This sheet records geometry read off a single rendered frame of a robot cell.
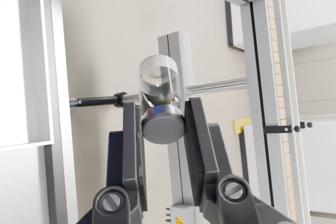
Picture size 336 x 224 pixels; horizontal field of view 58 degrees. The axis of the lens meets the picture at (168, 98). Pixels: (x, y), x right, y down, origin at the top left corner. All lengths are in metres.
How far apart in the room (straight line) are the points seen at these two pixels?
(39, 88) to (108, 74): 1.25
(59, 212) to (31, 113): 0.14
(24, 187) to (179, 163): 0.91
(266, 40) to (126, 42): 0.98
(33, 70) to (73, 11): 1.20
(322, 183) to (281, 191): 1.54
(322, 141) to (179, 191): 1.47
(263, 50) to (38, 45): 0.77
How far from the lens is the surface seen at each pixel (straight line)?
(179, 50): 1.28
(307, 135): 2.56
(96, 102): 1.49
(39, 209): 0.48
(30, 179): 0.47
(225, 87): 1.16
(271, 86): 1.05
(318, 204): 2.67
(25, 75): 0.47
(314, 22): 2.53
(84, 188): 1.59
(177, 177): 1.33
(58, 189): 0.47
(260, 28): 1.08
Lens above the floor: 1.30
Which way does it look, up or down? 40 degrees down
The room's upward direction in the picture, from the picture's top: 83 degrees clockwise
